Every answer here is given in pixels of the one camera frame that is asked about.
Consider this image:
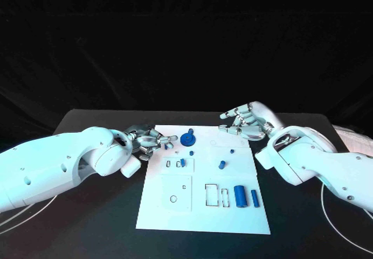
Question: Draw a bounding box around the white cable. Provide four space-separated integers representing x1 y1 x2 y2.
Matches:
0 195 58 235
0 203 35 227
320 182 373 255

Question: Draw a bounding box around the thick blue cylinder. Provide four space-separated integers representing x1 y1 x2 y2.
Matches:
234 185 250 208

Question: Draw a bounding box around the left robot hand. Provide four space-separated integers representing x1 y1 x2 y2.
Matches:
124 124 179 162

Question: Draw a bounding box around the blue gear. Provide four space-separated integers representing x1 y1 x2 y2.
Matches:
181 128 198 147

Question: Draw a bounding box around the white cloth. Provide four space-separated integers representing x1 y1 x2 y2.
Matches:
332 124 373 157

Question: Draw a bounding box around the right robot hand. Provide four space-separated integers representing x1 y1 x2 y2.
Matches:
218 101 286 142

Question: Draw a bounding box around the white task board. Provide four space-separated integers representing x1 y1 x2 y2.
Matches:
136 125 273 235

